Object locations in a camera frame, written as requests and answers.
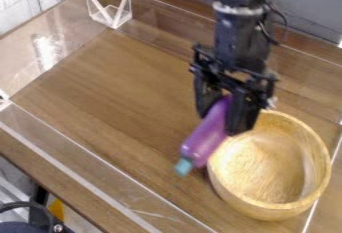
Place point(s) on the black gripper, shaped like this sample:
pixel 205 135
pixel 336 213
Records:
pixel 253 88

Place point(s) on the purple toy eggplant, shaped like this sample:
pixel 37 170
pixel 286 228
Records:
pixel 205 139

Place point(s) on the brown wooden bowl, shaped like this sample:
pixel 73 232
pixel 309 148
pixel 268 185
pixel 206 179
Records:
pixel 272 171

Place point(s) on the dark robot arm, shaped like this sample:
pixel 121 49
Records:
pixel 244 33

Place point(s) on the clear acrylic tray walls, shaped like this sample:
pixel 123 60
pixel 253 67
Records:
pixel 98 108

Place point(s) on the yellow object under table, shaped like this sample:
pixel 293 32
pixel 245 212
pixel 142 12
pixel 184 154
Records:
pixel 57 209

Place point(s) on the black clamp with screw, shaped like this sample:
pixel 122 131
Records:
pixel 46 221

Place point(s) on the clear acrylic corner bracket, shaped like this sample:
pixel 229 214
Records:
pixel 110 15

